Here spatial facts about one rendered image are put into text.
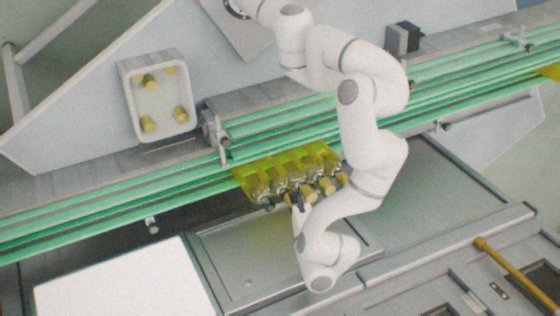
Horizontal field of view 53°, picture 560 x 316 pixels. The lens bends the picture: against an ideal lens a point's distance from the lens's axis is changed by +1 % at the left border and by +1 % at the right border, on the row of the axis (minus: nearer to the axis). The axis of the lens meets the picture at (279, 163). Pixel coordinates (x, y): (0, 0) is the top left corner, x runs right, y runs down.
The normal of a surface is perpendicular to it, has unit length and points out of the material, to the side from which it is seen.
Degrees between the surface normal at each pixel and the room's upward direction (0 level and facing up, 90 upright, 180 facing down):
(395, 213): 91
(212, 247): 90
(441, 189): 90
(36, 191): 90
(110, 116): 0
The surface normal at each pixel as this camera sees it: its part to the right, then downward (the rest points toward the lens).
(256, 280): -0.06, -0.80
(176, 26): 0.43, 0.52
